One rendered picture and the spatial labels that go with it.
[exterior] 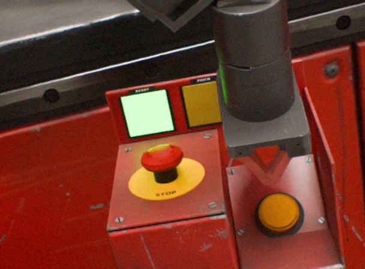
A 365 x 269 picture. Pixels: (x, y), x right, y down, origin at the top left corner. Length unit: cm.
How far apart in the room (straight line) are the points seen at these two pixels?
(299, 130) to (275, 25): 9
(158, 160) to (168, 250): 8
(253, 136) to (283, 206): 15
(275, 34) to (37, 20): 43
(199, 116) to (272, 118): 18
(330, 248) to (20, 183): 41
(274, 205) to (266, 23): 24
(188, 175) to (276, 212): 9
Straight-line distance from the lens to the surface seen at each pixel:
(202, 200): 66
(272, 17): 55
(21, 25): 92
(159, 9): 55
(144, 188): 70
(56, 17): 92
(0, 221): 98
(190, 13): 56
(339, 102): 99
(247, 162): 65
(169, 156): 68
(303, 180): 75
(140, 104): 76
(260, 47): 56
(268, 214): 73
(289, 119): 60
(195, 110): 76
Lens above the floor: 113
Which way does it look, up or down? 27 degrees down
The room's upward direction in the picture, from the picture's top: 12 degrees counter-clockwise
